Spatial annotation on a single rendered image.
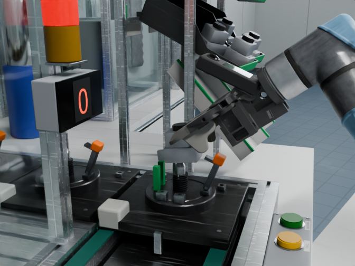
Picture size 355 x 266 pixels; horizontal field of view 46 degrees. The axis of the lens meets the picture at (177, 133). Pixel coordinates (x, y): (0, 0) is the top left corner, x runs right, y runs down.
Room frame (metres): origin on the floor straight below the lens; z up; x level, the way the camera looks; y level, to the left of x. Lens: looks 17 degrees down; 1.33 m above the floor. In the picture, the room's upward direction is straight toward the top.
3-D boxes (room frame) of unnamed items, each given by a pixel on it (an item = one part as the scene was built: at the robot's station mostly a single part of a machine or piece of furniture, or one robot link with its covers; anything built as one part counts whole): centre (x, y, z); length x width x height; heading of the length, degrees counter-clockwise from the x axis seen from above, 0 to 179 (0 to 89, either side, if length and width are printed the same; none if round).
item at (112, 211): (0.69, 0.12, 0.97); 0.05 x 0.05 x 0.04; 72
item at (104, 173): (0.83, 0.24, 1.01); 0.24 x 0.24 x 0.13; 72
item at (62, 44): (0.61, 0.16, 1.29); 0.05 x 0.05 x 0.05
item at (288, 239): (0.61, -0.18, 0.96); 0.04 x 0.04 x 0.02
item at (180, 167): (0.75, -0.01, 1.04); 0.02 x 0.02 x 0.03
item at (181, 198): (0.70, 0.00, 1.00); 0.02 x 0.01 x 0.02; 72
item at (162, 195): (0.71, 0.03, 1.00); 0.02 x 0.01 x 0.02; 72
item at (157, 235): (0.63, 0.03, 0.95); 0.01 x 0.01 x 0.04; 72
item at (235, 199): (0.75, -0.01, 0.96); 0.24 x 0.24 x 0.02; 72
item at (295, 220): (0.67, -0.21, 0.96); 0.04 x 0.04 x 0.02
